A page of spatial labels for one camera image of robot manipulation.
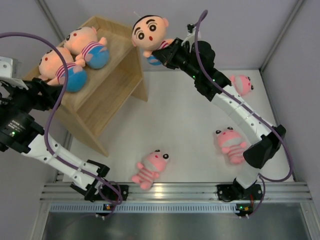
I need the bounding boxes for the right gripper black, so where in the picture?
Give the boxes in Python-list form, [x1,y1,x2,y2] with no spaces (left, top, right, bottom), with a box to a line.
[152,38,200,81]

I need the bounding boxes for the boy plush doll blue pants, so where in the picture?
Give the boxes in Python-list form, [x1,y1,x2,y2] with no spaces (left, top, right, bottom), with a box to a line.
[38,47,87,93]

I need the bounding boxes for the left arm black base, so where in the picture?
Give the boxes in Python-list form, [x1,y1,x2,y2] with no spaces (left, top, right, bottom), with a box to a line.
[98,184,129,203]

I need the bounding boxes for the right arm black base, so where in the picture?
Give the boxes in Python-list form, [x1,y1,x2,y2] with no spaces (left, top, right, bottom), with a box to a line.
[216,181,263,202]

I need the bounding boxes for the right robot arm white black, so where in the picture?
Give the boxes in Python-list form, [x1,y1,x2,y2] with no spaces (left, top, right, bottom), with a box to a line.
[152,38,286,199]

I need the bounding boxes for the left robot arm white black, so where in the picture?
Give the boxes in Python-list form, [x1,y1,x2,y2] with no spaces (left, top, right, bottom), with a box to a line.
[0,77,113,202]

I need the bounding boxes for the wooden two-tier shelf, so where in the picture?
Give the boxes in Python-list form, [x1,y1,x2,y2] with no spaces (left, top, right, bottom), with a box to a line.
[19,15,149,157]

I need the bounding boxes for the pink striped plush far right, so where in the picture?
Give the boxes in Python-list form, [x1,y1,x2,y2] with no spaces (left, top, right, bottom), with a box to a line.
[229,75,254,96]

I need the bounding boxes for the pink striped plush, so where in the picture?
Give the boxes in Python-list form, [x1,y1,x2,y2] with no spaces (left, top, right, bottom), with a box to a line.
[229,75,254,96]
[131,149,170,190]
[215,126,248,165]

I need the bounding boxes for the pink striped plush front centre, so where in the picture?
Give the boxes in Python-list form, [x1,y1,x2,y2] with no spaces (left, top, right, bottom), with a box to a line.
[131,149,170,190]

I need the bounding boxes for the pink striped plush right middle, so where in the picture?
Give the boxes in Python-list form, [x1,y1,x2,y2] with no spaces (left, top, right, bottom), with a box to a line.
[215,126,248,165]

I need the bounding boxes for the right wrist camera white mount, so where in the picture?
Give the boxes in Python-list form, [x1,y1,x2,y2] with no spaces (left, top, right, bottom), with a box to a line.
[184,23,202,45]

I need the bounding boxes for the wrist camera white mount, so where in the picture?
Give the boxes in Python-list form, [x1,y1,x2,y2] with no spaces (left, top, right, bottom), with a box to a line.
[184,23,202,45]
[0,56,29,90]

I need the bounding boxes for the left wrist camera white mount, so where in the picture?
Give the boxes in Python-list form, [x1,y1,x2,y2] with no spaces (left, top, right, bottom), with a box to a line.
[0,56,29,90]

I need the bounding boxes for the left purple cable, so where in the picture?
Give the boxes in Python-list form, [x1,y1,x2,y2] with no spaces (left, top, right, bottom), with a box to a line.
[0,31,123,218]

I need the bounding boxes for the purple cable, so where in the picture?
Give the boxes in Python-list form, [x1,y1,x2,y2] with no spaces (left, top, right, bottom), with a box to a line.
[0,31,123,218]
[191,9,294,218]

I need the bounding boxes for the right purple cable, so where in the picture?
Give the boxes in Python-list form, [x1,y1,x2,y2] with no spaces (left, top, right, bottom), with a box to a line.
[191,9,294,218]

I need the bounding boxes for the aluminium mounting rail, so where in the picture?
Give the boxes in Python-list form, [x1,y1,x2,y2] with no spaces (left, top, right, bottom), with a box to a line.
[40,182,313,203]

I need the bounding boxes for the white slotted cable duct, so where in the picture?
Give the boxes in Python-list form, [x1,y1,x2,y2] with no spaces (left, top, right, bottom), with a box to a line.
[50,203,240,214]

